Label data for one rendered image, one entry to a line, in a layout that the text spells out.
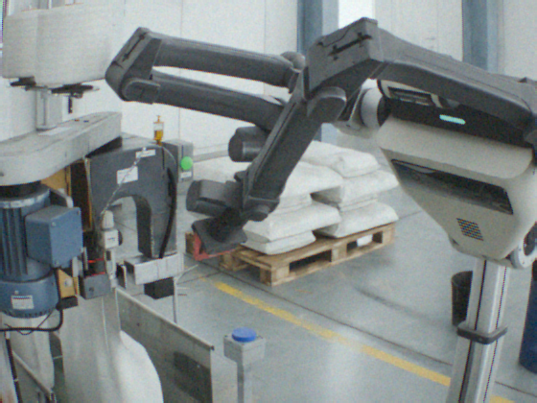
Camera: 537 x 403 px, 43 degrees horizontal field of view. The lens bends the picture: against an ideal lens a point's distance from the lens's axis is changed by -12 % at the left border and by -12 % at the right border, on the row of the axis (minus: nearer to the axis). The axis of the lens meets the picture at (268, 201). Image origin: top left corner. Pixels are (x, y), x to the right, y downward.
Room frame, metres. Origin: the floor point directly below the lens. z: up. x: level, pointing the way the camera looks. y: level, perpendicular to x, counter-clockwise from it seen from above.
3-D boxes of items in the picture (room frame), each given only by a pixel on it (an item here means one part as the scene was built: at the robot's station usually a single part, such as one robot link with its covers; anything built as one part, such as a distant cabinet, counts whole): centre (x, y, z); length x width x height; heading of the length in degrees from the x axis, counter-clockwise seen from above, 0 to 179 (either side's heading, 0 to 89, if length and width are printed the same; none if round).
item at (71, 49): (1.39, 0.39, 1.61); 0.17 x 0.17 x 0.17
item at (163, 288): (1.70, 0.25, 0.98); 0.09 x 0.05 x 0.05; 132
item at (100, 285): (1.56, 0.41, 1.04); 0.08 x 0.06 x 0.05; 132
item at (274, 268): (4.84, -0.17, 0.07); 1.20 x 0.82 x 0.14; 134
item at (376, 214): (4.90, -0.54, 0.20); 0.67 x 0.43 x 0.15; 132
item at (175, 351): (2.25, 0.50, 0.54); 1.05 x 0.02 x 0.41; 42
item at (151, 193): (1.73, 0.40, 1.21); 0.30 x 0.25 x 0.30; 42
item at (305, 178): (4.48, -0.11, 0.56); 0.66 x 0.42 x 0.15; 132
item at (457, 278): (3.54, -1.13, 0.13); 0.30 x 0.30 x 0.26
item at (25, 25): (1.58, 0.56, 1.61); 0.15 x 0.14 x 0.17; 42
